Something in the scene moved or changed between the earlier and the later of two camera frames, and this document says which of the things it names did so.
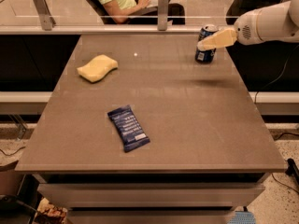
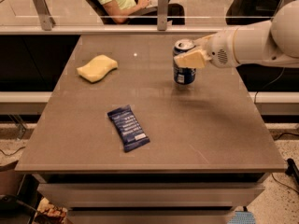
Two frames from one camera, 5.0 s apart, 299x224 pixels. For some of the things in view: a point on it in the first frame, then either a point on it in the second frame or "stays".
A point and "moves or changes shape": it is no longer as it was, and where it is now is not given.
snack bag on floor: [49, 214] stays
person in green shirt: [117, 2] stays
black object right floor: [292, 169] stays
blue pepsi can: [205, 56] moves or changes shape
